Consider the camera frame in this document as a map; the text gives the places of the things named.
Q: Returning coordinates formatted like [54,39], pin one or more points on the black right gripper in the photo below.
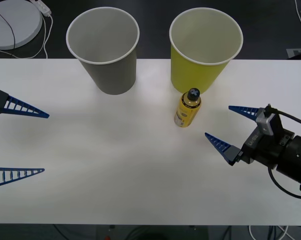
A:
[263,150]

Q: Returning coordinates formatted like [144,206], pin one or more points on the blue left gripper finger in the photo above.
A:
[0,102]
[5,179]

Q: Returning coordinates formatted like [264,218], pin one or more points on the yellow bottle with black cap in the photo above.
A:
[186,112]

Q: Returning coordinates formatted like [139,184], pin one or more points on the yellow-green plastic bin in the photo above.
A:
[192,77]

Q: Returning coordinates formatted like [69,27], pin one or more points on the white round disc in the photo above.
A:
[12,25]

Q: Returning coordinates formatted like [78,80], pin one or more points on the black and white marker board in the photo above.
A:
[296,53]

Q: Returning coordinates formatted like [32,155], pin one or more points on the white power strip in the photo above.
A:
[43,7]

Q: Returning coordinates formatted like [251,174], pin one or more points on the grey plastic bin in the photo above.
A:
[110,75]

